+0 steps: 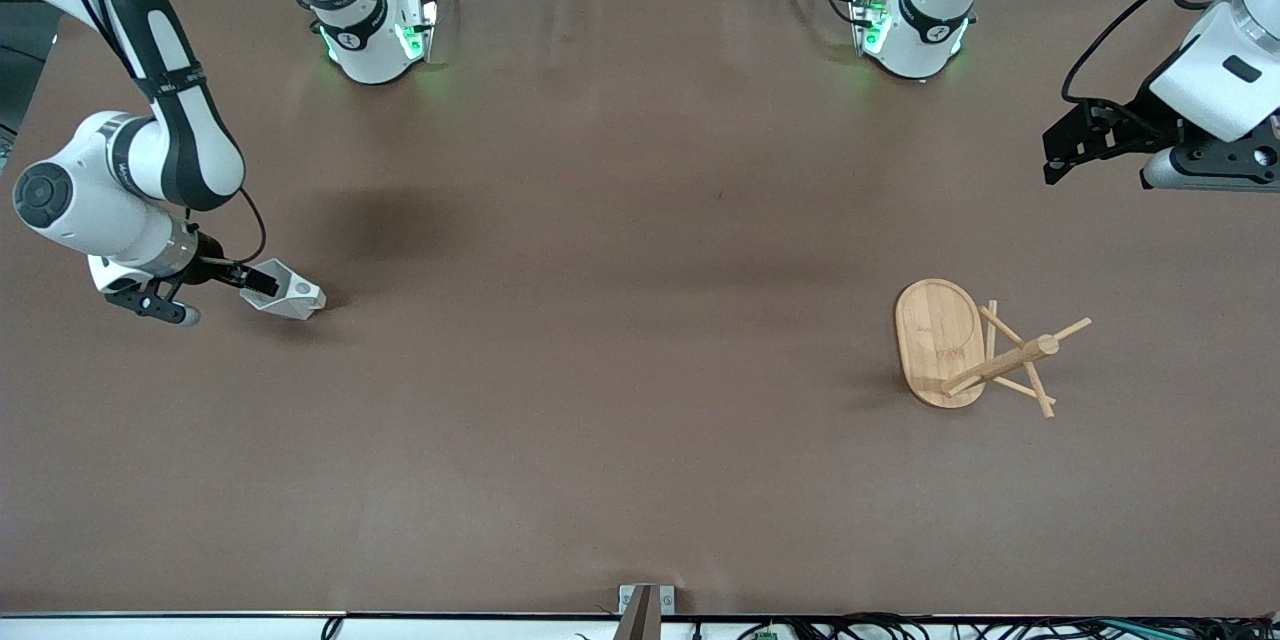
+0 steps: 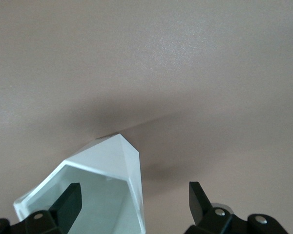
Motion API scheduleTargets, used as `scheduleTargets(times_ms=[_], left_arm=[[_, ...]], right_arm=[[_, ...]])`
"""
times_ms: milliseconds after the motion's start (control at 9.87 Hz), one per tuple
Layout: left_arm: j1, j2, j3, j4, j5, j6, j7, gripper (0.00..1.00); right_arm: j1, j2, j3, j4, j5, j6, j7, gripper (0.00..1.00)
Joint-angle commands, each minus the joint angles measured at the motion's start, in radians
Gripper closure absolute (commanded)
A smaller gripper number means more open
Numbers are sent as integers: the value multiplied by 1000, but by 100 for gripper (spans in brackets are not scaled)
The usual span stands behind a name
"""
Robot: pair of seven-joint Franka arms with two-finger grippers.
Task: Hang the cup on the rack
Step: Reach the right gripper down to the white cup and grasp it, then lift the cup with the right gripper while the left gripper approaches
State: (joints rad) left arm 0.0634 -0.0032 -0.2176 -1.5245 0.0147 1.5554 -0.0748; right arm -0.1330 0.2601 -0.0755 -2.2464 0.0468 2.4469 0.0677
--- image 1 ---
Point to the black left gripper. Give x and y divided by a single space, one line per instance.
1137 123

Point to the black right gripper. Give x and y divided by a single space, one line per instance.
213 255

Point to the white angular cup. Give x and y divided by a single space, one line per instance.
298 298

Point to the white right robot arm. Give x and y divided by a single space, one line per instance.
180 120

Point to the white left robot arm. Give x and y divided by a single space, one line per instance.
925 30

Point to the wooden cup rack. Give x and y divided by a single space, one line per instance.
938 340

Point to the brown table cover sheet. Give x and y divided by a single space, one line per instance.
600 370

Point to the metal mount bracket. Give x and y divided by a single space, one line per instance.
645 610

